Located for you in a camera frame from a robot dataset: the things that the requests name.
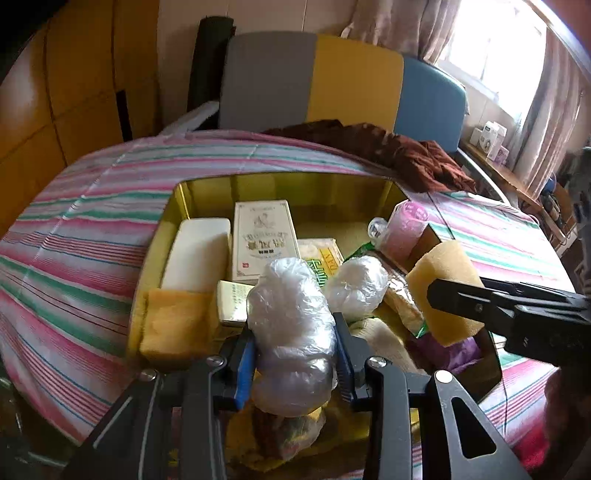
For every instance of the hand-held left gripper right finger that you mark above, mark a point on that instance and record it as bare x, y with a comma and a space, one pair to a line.
345, 364

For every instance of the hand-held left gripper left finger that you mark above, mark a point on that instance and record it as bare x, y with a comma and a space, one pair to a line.
244, 369

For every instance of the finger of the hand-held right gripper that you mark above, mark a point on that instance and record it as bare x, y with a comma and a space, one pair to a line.
461, 300
526, 293

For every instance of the beige snack packet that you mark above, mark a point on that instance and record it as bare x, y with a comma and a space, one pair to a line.
401, 300

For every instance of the purple packet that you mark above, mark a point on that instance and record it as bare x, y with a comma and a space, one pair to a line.
443, 357

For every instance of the large clear plastic bag bundle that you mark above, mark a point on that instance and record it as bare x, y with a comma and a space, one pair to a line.
291, 323

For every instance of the small green white box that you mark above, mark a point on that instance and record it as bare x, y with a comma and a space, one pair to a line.
231, 300

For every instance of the small white plastic bag ball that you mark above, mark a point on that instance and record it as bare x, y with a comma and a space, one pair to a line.
360, 281

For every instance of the pink bag roll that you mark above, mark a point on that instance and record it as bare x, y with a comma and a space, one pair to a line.
406, 230

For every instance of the cracker packet green ends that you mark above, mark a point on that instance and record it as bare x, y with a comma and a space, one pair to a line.
318, 251

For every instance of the white box grey print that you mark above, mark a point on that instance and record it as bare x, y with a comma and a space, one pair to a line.
263, 240

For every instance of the gold metal tin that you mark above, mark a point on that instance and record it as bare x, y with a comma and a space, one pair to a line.
207, 194

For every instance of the red cloth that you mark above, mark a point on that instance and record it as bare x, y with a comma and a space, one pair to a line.
572, 415

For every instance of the cluttered shelf unit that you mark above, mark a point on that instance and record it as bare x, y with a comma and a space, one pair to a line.
568, 207

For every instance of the wooden desk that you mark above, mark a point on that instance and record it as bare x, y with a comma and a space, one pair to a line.
512, 180

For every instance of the small purple carton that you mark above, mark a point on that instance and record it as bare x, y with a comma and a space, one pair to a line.
502, 155

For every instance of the brown cloth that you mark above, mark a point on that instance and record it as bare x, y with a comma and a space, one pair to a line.
415, 161

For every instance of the white carton with round print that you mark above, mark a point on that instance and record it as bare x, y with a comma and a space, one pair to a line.
491, 137

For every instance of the small plain white carton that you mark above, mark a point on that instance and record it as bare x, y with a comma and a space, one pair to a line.
475, 137

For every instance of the patterned curtain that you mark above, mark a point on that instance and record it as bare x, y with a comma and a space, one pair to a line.
401, 27
554, 115

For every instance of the striped tablecloth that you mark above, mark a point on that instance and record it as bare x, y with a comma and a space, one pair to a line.
83, 207

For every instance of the grey yellow blue chair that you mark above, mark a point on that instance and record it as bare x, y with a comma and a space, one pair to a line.
268, 78

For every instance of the black rolled mat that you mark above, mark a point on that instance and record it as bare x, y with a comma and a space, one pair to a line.
207, 64

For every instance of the wooden wardrobe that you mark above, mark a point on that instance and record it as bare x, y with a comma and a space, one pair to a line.
69, 92

